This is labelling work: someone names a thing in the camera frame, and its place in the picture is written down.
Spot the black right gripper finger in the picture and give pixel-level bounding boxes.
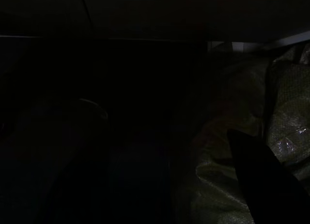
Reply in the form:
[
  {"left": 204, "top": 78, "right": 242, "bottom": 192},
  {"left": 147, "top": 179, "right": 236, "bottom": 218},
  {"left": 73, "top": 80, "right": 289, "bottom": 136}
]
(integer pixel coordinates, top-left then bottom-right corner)
[{"left": 227, "top": 128, "right": 310, "bottom": 224}]

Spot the olive woven sack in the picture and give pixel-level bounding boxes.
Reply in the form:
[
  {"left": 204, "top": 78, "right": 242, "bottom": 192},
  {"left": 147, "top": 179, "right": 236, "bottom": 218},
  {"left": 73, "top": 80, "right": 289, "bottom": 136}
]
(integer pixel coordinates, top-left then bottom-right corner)
[{"left": 174, "top": 43, "right": 310, "bottom": 224}]

